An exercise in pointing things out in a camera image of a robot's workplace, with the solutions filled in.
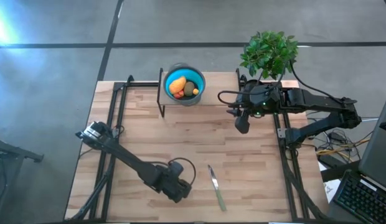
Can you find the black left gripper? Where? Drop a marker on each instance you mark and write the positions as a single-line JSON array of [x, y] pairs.
[[172, 183]]

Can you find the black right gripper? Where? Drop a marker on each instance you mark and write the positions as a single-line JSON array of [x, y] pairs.
[[255, 99]]

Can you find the small yellow red peach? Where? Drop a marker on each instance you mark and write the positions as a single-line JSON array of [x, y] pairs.
[[195, 91]]

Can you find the blue collapsible bowl grey rim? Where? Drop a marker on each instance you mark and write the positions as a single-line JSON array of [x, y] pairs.
[[199, 79]]

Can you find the brown kiwi fruit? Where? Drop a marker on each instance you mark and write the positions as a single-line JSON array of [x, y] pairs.
[[189, 88]]

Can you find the small red strawberry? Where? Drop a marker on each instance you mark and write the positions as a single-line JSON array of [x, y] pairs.
[[176, 96]]

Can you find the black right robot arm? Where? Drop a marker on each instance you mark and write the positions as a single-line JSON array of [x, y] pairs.
[[314, 99]]

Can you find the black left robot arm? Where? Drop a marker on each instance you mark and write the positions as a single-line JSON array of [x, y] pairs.
[[127, 157]]

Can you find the wooden shelf riser black legs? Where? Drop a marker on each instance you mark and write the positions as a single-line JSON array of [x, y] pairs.
[[218, 82]]

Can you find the green potted plant black pot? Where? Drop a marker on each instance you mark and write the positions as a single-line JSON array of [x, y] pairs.
[[269, 53]]

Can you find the black power brick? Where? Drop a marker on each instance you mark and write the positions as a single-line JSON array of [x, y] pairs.
[[327, 160]]

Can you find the small black power adapter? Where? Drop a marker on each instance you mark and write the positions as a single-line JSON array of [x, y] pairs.
[[337, 137]]

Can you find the black bar under laptop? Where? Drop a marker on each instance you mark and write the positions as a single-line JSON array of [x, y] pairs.
[[339, 172]]

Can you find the white paper sheet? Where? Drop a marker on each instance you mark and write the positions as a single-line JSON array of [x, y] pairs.
[[331, 189]]

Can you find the grey laptop blue backlit keyboard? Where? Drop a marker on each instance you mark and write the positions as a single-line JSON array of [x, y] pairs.
[[376, 155]]

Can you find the black furniture legs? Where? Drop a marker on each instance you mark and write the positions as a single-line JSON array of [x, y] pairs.
[[15, 151]]

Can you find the grey metal mounting bracket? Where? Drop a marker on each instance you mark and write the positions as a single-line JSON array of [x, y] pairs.
[[281, 133]]

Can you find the black aluminium table frame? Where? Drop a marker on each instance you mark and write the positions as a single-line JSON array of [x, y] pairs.
[[143, 84]]

